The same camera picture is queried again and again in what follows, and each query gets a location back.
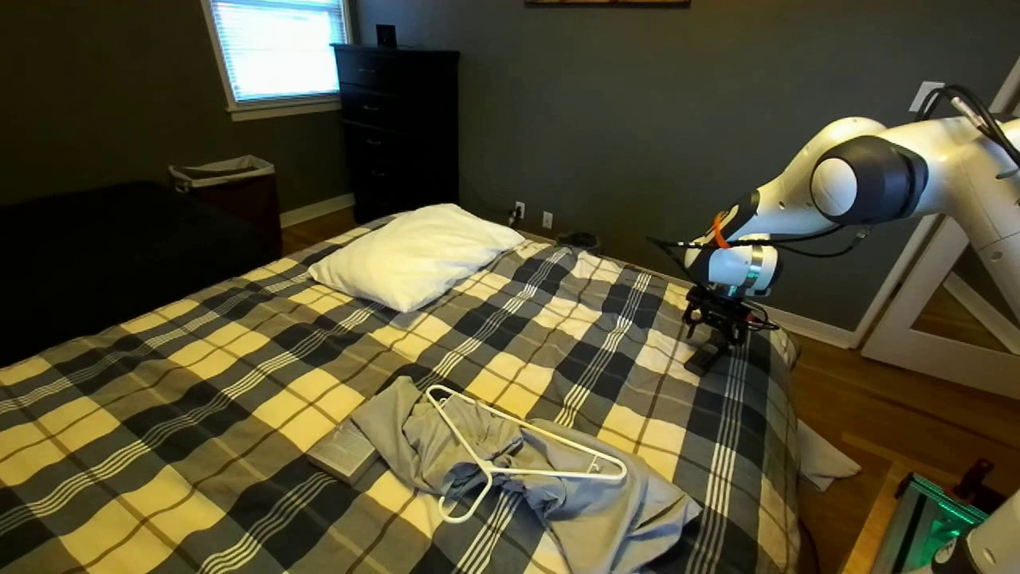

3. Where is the orange band on arm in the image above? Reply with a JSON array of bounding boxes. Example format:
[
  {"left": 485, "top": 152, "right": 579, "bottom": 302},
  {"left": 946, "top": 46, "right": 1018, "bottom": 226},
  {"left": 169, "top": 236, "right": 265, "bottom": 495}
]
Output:
[{"left": 707, "top": 209, "right": 740, "bottom": 253}]

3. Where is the white framed window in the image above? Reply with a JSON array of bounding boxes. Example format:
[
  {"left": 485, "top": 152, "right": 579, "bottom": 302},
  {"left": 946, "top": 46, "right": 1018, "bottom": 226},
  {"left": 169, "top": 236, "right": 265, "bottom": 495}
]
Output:
[{"left": 199, "top": 0, "right": 357, "bottom": 126}]

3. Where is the white cloth on floor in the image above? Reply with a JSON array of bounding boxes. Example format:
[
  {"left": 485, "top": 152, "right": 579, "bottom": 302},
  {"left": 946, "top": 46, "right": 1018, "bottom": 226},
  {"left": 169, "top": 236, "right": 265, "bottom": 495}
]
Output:
[{"left": 793, "top": 419, "right": 864, "bottom": 495}]

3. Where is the white plastic clothes hanger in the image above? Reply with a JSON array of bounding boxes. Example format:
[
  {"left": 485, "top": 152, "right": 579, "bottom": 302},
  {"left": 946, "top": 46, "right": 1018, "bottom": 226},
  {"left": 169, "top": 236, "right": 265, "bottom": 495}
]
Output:
[{"left": 425, "top": 382, "right": 632, "bottom": 526}]

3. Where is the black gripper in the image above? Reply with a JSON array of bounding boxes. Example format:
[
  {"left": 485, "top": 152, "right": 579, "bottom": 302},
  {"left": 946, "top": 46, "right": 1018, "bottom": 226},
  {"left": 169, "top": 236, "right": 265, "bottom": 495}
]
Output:
[{"left": 683, "top": 284, "right": 773, "bottom": 369}]

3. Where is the plaid bed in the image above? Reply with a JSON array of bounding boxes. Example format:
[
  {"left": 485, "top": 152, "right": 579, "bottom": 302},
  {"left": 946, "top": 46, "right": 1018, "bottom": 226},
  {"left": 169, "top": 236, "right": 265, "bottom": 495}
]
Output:
[{"left": 0, "top": 210, "right": 807, "bottom": 574}]

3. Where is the white pillow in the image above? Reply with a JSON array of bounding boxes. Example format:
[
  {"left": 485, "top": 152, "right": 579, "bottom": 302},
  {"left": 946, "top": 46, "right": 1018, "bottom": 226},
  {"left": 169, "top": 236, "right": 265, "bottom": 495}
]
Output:
[{"left": 307, "top": 201, "right": 530, "bottom": 315}]

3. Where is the green metal device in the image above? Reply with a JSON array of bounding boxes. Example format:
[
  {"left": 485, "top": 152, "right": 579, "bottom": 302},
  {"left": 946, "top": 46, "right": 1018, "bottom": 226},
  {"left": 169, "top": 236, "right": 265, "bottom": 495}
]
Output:
[{"left": 870, "top": 472, "right": 994, "bottom": 574}]

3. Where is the tall black dresser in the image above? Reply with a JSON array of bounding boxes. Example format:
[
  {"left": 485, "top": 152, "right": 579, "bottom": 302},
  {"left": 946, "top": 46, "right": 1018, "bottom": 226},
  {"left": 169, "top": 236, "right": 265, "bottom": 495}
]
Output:
[{"left": 333, "top": 43, "right": 464, "bottom": 226}]

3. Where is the black low furniture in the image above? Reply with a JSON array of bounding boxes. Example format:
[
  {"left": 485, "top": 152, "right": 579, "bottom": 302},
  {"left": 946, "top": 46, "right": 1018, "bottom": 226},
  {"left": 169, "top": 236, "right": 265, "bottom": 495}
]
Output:
[{"left": 0, "top": 180, "right": 287, "bottom": 369}]

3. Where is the light wooden board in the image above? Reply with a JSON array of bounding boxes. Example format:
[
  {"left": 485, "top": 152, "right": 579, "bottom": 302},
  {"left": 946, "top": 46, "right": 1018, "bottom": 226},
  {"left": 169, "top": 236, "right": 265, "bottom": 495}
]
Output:
[{"left": 843, "top": 481, "right": 904, "bottom": 574}]

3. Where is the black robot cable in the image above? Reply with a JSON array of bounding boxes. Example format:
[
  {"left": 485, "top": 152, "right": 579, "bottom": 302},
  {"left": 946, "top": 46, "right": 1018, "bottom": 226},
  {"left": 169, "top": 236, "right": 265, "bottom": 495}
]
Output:
[{"left": 650, "top": 79, "right": 1020, "bottom": 268}]

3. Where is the grey rounded robot base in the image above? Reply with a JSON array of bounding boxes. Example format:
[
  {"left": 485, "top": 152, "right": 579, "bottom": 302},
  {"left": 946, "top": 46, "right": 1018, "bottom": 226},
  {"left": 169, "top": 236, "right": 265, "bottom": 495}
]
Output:
[{"left": 963, "top": 495, "right": 1020, "bottom": 574}]

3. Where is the dark laundry hamper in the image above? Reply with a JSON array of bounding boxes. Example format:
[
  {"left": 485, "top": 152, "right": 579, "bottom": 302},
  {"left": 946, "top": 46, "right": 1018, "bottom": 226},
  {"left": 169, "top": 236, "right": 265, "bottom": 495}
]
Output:
[{"left": 166, "top": 152, "right": 287, "bottom": 259}]

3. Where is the grey cloth garment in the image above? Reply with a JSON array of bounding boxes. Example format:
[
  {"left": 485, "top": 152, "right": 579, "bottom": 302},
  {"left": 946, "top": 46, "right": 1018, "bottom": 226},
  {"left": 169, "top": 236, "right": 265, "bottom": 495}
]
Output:
[{"left": 307, "top": 375, "right": 705, "bottom": 574}]

